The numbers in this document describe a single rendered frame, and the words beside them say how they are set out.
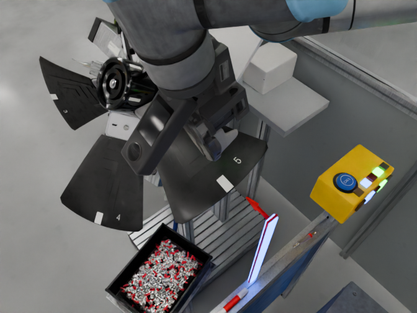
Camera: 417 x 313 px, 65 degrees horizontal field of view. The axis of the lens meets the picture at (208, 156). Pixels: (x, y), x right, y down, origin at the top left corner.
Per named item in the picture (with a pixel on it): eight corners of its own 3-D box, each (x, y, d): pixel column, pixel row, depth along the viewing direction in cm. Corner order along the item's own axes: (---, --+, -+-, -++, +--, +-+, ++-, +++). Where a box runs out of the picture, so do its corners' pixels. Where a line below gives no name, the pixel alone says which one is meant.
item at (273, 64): (264, 58, 137) (267, 34, 129) (293, 77, 130) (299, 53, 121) (233, 75, 131) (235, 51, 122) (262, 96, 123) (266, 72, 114)
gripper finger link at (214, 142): (227, 161, 48) (215, 130, 40) (219, 167, 48) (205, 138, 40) (207, 141, 50) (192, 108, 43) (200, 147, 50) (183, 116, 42)
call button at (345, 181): (342, 173, 77) (345, 169, 75) (357, 185, 75) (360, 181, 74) (331, 182, 75) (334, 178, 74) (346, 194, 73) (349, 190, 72)
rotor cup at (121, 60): (125, 101, 88) (82, 94, 78) (149, 52, 83) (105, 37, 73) (156, 133, 82) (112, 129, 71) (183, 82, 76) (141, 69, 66)
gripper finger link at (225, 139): (247, 150, 54) (239, 120, 45) (219, 174, 53) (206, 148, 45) (234, 138, 55) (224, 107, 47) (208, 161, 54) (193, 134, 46)
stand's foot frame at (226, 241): (216, 178, 204) (216, 171, 198) (270, 232, 182) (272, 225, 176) (130, 238, 180) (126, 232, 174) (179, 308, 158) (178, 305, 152)
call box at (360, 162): (345, 167, 90) (359, 142, 82) (378, 191, 85) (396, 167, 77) (306, 199, 84) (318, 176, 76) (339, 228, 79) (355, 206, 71)
